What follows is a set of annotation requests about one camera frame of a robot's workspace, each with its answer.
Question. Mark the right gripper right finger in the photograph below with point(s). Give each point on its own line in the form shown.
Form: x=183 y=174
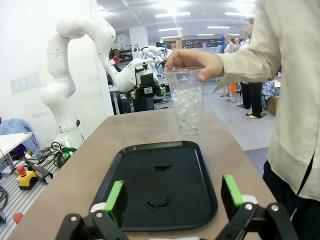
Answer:
x=231 y=197

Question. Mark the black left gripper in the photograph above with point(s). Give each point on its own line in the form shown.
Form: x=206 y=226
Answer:
x=147 y=80

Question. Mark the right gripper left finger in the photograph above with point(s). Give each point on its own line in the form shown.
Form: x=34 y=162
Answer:
x=116 y=200

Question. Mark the clear plastic cup crushed ice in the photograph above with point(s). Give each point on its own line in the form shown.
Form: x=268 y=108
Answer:
x=187 y=110

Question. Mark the person's right forearm cream sleeve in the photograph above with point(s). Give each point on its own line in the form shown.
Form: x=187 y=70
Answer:
x=245 y=62

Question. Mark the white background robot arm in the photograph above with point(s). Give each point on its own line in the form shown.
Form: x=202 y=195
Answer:
x=152 y=51

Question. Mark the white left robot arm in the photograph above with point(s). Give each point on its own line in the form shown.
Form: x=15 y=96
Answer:
x=60 y=95

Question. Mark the person's right hand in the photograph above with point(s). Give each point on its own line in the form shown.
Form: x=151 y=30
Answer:
x=195 y=57

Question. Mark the background work desk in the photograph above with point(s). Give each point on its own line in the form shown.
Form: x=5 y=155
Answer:
x=120 y=100

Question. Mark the bystander in red shirt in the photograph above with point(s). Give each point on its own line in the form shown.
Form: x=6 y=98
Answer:
x=115 y=61

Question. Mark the black plastic tray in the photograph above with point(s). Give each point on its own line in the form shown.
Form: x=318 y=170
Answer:
x=180 y=180

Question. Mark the white wrap rolls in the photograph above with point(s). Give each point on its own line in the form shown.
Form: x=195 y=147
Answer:
x=121 y=41

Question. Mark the ceiling strip light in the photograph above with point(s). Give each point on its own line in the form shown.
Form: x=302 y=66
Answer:
x=172 y=15
x=240 y=13
x=170 y=29

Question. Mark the black control box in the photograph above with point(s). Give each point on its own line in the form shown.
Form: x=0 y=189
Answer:
x=41 y=172

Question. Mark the mannequin in blue top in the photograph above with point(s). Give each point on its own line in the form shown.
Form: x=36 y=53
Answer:
x=223 y=47

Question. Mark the yellow emergency stop button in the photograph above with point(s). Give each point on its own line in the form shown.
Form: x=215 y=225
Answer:
x=26 y=178

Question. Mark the small red cap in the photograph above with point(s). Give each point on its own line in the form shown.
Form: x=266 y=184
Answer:
x=18 y=217

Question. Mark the brown cardboard box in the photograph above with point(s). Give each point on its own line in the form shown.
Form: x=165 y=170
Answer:
x=272 y=106

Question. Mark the person's cream shirt torso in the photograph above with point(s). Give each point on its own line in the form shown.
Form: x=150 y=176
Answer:
x=295 y=112

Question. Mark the pile of clothes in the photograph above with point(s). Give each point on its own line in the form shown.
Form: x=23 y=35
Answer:
x=271 y=87

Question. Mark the white side table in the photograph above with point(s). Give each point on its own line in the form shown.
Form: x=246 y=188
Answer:
x=12 y=141

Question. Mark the blue cloth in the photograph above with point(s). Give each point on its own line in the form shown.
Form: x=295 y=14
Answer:
x=15 y=126

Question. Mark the grey wall plate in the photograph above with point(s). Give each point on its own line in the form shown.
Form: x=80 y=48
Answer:
x=18 y=84
x=33 y=80

